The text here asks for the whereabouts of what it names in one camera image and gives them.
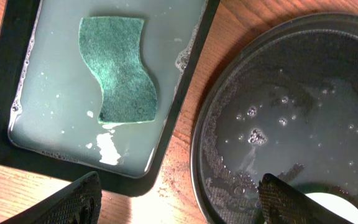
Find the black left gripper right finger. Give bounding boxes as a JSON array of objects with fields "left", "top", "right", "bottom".
[{"left": 257, "top": 173, "right": 351, "bottom": 224}]

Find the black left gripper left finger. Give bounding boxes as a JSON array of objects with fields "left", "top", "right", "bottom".
[{"left": 1, "top": 172, "right": 102, "bottom": 224}]

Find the mint green plate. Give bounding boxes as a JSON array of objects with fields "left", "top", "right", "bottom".
[{"left": 306, "top": 193, "right": 358, "bottom": 224}]

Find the green yellow sponge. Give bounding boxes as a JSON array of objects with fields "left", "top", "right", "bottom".
[{"left": 78, "top": 16, "right": 158, "bottom": 124}]

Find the round black tray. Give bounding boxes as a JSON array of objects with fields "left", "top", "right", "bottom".
[{"left": 190, "top": 13, "right": 358, "bottom": 223}]

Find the dark green rectangular tray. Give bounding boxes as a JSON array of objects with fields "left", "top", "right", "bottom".
[{"left": 0, "top": 1, "right": 219, "bottom": 197}]

